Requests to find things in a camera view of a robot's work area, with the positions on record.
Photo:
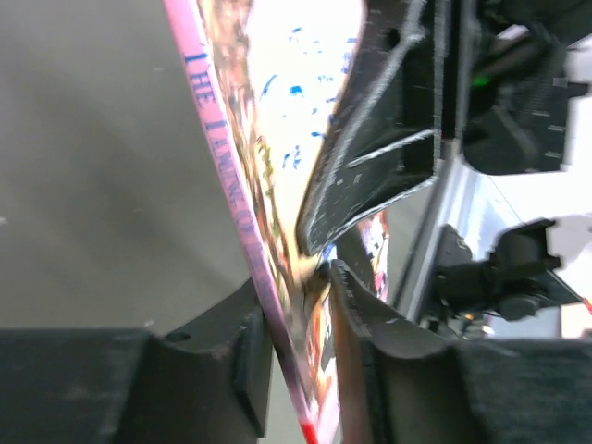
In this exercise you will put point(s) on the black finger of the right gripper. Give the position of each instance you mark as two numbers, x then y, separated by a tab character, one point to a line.
407	92

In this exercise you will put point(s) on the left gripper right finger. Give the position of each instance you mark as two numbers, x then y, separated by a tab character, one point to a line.
399	383

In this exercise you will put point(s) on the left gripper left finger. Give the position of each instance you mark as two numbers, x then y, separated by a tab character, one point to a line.
205	382

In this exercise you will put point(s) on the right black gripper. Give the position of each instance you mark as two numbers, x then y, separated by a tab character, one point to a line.
520	93

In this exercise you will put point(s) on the pink Taming of Shrew book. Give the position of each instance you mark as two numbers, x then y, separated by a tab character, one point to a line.
266	78

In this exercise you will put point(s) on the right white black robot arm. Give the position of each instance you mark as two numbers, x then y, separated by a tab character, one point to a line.
515	280

